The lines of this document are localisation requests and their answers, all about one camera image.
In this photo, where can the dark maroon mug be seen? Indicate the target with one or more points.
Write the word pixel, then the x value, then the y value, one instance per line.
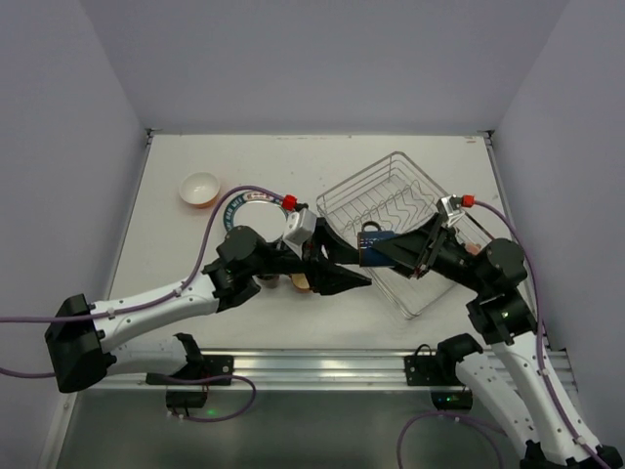
pixel 269 281

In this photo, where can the orange red mug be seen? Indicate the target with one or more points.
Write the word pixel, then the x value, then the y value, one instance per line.
pixel 300 282

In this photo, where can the green rimmed printed plate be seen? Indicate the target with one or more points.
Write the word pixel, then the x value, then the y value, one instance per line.
pixel 259 211

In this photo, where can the pink mug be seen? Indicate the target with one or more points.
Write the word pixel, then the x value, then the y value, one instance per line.
pixel 473 248

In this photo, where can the orange bowl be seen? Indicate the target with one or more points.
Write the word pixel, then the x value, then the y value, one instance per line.
pixel 200 189

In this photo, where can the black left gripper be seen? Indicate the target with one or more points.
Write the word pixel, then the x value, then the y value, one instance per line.
pixel 312 267

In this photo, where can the metal wire dish rack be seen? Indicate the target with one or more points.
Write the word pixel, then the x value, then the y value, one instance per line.
pixel 397 194

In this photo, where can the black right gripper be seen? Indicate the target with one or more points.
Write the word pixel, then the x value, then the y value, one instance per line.
pixel 429 250

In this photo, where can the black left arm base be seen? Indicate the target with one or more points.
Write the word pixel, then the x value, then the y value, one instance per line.
pixel 211 366

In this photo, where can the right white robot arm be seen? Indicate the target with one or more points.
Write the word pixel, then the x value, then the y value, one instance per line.
pixel 532 407

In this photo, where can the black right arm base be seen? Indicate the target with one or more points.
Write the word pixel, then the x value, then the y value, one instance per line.
pixel 423 369

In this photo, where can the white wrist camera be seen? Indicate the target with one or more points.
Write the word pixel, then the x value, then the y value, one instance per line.
pixel 300 226
pixel 451 209

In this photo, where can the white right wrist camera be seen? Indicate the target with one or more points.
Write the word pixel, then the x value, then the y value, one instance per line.
pixel 451 209

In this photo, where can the aluminium mounting rail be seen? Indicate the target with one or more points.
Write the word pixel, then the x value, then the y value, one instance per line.
pixel 317 369

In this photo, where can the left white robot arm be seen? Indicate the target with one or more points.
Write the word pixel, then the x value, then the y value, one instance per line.
pixel 90 341

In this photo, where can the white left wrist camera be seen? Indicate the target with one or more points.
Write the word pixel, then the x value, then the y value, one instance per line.
pixel 300 226

